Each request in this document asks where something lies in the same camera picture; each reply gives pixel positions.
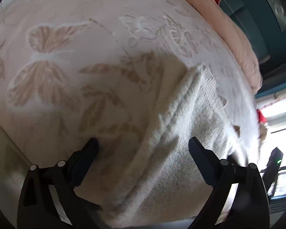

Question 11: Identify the cream knitted sweater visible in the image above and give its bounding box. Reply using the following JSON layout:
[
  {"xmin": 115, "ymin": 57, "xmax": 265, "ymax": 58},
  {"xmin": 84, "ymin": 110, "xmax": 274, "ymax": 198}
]
[{"xmin": 100, "ymin": 64, "xmax": 247, "ymax": 228}]

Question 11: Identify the red plush toy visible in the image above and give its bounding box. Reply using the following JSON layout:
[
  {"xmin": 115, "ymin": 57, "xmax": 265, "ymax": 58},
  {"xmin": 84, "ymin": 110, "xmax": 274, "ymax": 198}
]
[{"xmin": 256, "ymin": 109, "xmax": 267, "ymax": 123}]

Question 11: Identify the pink butterfly bed blanket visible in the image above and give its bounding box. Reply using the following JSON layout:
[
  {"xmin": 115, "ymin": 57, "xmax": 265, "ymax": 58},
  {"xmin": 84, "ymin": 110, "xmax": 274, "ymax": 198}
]
[{"xmin": 0, "ymin": 0, "xmax": 260, "ymax": 196}]

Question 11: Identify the pink folded duvet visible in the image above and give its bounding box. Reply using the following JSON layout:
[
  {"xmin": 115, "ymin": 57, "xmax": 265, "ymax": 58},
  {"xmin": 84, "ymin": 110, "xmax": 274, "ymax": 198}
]
[{"xmin": 186, "ymin": 0, "xmax": 262, "ymax": 94}]

